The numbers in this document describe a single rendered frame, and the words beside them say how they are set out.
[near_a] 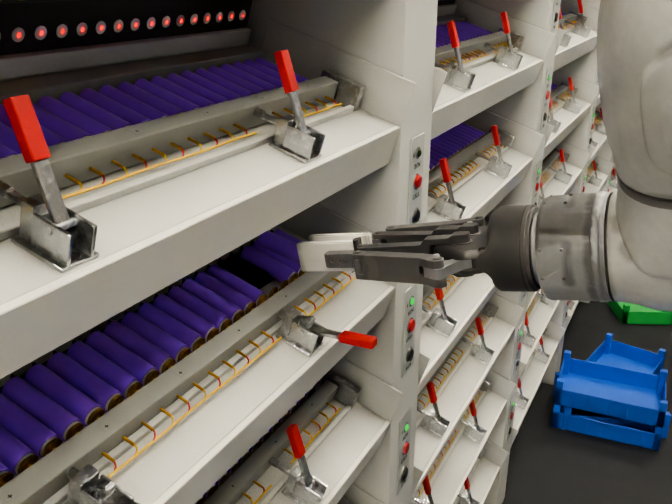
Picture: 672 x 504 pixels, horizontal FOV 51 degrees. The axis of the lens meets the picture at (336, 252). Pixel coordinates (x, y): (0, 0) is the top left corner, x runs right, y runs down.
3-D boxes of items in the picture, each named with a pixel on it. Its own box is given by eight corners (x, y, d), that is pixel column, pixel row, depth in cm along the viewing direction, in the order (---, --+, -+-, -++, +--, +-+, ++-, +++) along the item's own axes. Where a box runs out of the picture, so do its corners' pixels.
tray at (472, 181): (524, 177, 143) (553, 115, 136) (413, 287, 93) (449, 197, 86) (436, 137, 149) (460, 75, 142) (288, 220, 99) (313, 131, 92)
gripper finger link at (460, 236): (476, 271, 63) (473, 276, 62) (361, 275, 67) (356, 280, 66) (471, 229, 62) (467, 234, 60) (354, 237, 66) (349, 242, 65)
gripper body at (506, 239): (548, 192, 62) (450, 198, 67) (525, 220, 55) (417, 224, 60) (556, 271, 64) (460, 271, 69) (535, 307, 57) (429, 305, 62)
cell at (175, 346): (133, 323, 64) (188, 358, 62) (118, 332, 62) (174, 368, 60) (135, 307, 63) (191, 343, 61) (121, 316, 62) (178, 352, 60)
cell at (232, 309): (190, 290, 71) (241, 320, 69) (178, 297, 69) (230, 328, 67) (193, 275, 70) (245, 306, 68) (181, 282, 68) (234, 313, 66)
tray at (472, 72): (534, 82, 135) (565, 11, 129) (419, 146, 86) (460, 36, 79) (442, 44, 141) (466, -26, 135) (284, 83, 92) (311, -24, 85)
